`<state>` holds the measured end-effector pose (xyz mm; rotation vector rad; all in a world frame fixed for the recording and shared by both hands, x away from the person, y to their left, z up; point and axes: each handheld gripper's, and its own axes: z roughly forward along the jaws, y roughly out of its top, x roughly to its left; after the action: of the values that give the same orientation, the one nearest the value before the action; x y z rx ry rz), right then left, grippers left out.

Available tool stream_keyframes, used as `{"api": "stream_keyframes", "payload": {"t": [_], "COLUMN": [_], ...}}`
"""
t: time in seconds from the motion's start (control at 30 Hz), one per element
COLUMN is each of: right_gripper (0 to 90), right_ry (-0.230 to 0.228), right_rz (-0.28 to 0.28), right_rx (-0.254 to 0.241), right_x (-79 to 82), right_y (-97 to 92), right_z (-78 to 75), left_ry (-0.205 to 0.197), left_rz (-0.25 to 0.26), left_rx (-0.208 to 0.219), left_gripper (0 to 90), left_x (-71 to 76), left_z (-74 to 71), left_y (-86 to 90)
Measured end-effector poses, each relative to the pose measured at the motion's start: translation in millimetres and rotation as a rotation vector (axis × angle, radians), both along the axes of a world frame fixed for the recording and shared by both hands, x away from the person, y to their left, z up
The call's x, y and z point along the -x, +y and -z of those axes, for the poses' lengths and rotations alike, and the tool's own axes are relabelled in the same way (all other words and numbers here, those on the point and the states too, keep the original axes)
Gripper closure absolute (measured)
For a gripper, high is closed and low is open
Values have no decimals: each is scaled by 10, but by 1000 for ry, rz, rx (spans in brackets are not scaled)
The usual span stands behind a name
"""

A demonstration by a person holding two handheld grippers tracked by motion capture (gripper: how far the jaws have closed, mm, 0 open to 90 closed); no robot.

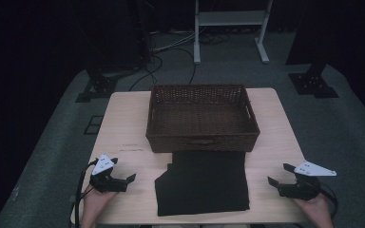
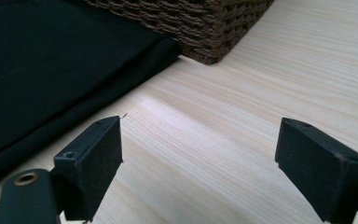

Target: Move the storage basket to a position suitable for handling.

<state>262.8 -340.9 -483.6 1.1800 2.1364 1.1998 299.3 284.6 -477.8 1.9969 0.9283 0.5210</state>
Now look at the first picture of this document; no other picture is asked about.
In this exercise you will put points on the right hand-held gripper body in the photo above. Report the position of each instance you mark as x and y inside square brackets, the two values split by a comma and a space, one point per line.
[301, 190]

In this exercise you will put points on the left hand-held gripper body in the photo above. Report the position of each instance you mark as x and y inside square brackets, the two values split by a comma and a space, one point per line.
[106, 183]

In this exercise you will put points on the black cloth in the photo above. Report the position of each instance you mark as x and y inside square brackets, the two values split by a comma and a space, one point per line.
[202, 186]

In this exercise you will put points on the brown wicker basket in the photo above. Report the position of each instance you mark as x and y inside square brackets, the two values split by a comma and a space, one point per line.
[199, 120]

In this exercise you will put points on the person's left hand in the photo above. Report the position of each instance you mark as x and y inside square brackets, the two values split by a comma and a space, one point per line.
[96, 201]

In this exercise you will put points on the person's right hand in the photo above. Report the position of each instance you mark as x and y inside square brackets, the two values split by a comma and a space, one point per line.
[315, 205]

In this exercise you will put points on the black stand base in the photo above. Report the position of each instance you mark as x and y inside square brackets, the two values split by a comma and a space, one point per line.
[312, 84]
[99, 87]

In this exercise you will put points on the white metal stand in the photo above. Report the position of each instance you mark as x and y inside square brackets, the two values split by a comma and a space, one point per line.
[231, 17]

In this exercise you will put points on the black floor frame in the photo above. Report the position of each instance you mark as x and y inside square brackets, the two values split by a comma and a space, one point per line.
[94, 125]

